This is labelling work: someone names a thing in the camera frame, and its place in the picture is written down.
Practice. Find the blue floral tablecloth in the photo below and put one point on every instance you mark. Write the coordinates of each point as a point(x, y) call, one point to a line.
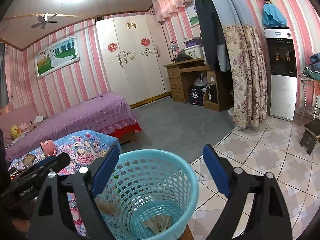
point(82, 145)

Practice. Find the pink plush toy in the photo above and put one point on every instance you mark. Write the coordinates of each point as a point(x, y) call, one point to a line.
point(25, 126)

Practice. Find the pile of blue clothes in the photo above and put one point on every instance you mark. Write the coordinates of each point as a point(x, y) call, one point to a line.
point(312, 71)

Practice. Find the yellow duck plush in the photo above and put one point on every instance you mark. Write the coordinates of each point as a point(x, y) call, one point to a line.
point(15, 131)

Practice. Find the wooden desk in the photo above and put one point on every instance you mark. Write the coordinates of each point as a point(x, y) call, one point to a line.
point(176, 73)

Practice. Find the white black water dispenser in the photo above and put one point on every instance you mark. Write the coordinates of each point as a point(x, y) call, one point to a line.
point(282, 90)

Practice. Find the brown cardboard piece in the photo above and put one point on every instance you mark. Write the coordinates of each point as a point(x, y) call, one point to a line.
point(29, 159)

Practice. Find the white basin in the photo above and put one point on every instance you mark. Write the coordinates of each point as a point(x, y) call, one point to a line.
point(231, 112)

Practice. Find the black printed box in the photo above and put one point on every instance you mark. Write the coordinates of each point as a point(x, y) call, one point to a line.
point(196, 96)

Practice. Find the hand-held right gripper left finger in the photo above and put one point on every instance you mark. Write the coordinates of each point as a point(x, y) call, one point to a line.
point(105, 170)

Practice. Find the dark clothes pile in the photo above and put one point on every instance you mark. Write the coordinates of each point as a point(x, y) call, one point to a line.
point(181, 58)

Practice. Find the framed wedding photo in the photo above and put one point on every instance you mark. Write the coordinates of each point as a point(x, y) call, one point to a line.
point(56, 56)

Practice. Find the grey curtain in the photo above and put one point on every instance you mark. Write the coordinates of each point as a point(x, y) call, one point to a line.
point(3, 80)

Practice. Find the blue cloth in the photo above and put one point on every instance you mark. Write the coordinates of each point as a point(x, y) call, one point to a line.
point(273, 15)

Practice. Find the glass side table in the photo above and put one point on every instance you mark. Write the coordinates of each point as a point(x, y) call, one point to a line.
point(310, 97)

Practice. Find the white purple storage box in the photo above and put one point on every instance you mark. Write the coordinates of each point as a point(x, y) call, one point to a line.
point(193, 50)

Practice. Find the small wall picture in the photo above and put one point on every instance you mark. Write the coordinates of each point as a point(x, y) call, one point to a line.
point(192, 16)

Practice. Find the crumpled brown paper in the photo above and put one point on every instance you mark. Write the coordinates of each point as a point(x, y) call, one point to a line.
point(106, 207)
point(156, 223)

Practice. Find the white ceiling fan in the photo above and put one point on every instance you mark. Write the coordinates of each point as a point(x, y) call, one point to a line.
point(43, 21)

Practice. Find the pink pillow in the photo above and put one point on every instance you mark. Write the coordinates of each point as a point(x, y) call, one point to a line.
point(17, 117)

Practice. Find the grey hanging shirt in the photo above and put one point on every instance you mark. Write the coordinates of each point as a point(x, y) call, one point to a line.
point(223, 58)

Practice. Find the tall black box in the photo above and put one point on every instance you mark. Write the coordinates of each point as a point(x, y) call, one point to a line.
point(213, 93)

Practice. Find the dark hanging coat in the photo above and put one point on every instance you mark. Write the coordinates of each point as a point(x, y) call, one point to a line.
point(208, 30)

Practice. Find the blue floral door curtain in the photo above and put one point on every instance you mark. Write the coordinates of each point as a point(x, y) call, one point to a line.
point(246, 80)

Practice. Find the desk lamp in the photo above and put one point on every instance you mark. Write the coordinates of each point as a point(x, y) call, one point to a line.
point(173, 46)

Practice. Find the blue plastic mesh basket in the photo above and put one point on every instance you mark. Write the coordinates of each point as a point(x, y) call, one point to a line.
point(155, 177)

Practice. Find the dark wooden stool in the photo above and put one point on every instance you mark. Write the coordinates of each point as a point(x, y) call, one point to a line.
point(311, 131)

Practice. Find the bed with purple cover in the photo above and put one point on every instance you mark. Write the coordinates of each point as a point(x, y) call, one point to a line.
point(75, 120)

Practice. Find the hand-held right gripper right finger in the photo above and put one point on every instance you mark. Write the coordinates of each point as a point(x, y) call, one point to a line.
point(217, 170)

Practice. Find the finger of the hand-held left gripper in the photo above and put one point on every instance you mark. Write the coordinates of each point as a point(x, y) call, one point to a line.
point(58, 160)

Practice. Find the white appliance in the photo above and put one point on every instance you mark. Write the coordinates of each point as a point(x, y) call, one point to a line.
point(200, 78)

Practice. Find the white wardrobe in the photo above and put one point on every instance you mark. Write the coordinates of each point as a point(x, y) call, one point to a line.
point(135, 62)

